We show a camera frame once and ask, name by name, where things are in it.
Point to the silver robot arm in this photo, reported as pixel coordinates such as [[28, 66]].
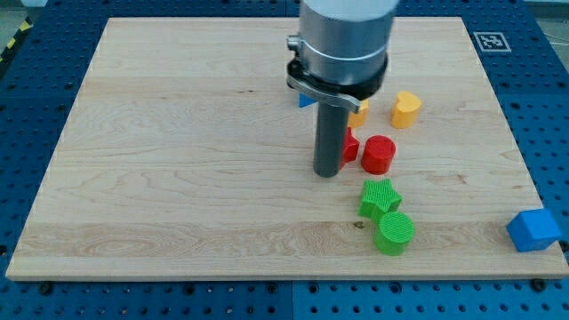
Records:
[[340, 50]]

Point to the blue triangle block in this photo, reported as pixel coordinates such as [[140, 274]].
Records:
[[305, 101]]

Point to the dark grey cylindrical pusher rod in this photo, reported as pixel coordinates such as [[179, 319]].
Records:
[[332, 123]]

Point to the red star block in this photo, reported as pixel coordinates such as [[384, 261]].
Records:
[[350, 148]]

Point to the yellow block behind rod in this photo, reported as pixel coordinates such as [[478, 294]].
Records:
[[358, 119]]

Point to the red cylinder block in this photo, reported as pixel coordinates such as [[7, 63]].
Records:
[[378, 154]]

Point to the wooden board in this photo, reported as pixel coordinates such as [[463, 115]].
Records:
[[186, 157]]

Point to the green star block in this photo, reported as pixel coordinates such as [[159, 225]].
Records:
[[377, 198]]

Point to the yellow heart block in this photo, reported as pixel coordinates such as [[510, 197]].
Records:
[[405, 110]]

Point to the green cylinder block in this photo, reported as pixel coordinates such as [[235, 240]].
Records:
[[394, 231]]

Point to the white fiducial marker tag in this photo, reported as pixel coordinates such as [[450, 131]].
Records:
[[490, 41]]

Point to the blue cube block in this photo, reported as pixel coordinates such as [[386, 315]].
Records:
[[534, 230]]

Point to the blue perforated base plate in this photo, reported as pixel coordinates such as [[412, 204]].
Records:
[[41, 82]]

